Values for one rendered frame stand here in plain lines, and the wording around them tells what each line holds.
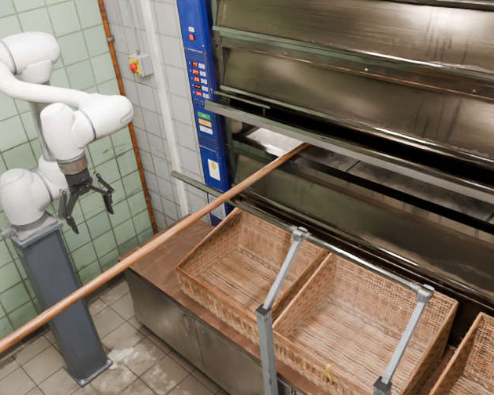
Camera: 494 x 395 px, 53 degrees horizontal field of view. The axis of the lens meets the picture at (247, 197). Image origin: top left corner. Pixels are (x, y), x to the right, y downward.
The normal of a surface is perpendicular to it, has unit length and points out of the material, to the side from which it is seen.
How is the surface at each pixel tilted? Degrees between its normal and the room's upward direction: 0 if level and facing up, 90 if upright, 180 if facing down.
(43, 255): 90
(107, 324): 0
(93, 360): 90
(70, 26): 90
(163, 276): 0
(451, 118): 70
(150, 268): 0
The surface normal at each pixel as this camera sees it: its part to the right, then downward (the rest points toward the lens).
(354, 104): -0.67, 0.15
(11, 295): 0.72, 0.33
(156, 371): -0.08, -0.83
